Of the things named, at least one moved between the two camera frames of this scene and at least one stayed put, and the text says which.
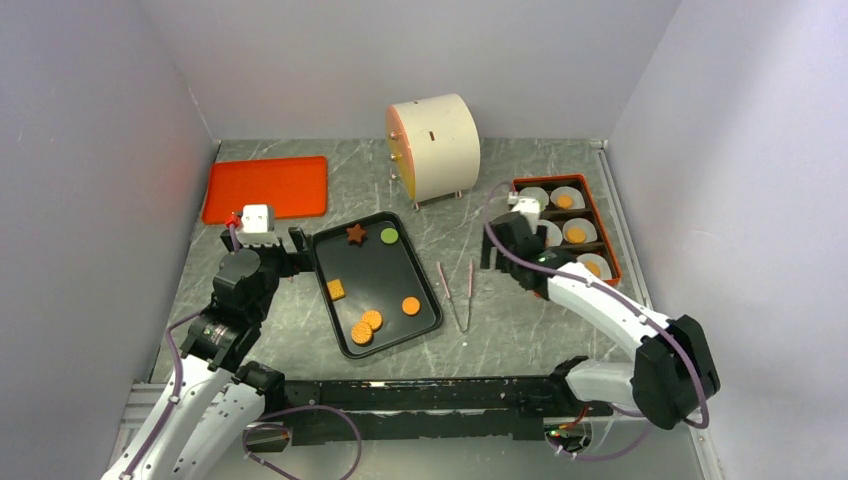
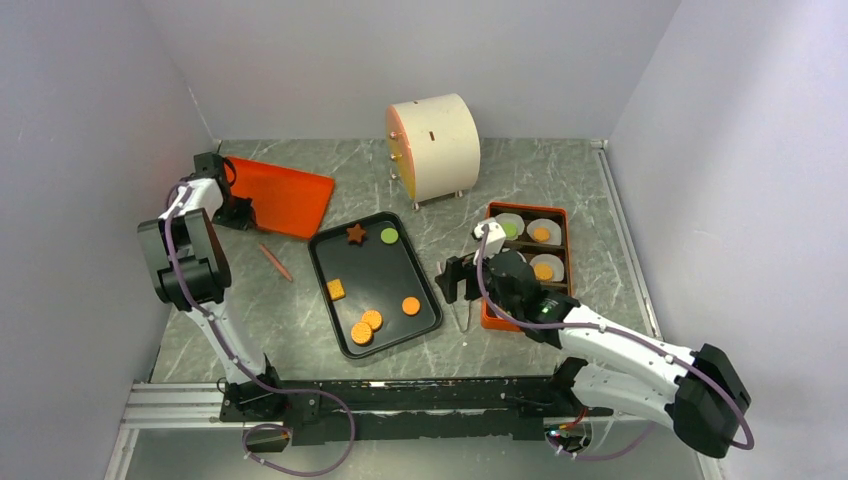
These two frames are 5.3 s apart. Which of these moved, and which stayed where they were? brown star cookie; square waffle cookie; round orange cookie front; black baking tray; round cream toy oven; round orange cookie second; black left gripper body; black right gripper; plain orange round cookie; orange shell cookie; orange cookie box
Moved: orange cookie box; black left gripper body; black right gripper; orange shell cookie
Stayed: brown star cookie; square waffle cookie; black baking tray; round orange cookie second; round cream toy oven; round orange cookie front; plain orange round cookie
